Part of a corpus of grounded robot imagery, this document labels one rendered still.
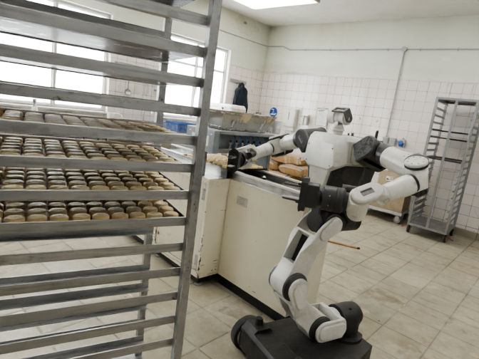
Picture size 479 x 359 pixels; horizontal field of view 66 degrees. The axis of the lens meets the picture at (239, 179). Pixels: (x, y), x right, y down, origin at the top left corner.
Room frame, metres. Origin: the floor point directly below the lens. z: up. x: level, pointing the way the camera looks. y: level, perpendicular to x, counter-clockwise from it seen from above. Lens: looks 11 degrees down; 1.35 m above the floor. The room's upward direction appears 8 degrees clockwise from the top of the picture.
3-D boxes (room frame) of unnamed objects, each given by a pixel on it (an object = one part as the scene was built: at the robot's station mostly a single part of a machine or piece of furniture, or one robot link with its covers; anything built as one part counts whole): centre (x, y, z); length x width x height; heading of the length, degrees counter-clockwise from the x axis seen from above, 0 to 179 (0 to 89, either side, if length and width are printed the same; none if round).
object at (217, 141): (2.87, 0.06, 1.01); 0.72 x 0.33 x 0.34; 134
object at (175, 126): (5.69, 1.00, 0.95); 0.40 x 0.30 x 0.14; 142
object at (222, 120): (2.87, 0.06, 1.25); 0.56 x 0.29 x 0.14; 134
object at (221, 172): (3.06, 0.54, 0.88); 1.28 x 0.01 x 0.07; 44
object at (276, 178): (3.05, 0.04, 0.87); 2.01 x 0.03 x 0.07; 44
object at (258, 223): (2.50, -0.29, 0.45); 0.70 x 0.34 x 0.90; 44
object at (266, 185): (2.85, 0.25, 0.87); 2.01 x 0.03 x 0.07; 44
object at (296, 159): (6.34, -0.82, 0.62); 0.72 x 0.42 x 0.17; 55
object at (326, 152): (1.78, -0.48, 1.16); 0.34 x 0.30 x 0.36; 30
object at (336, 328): (1.81, -0.54, 0.28); 0.21 x 0.20 x 0.13; 121
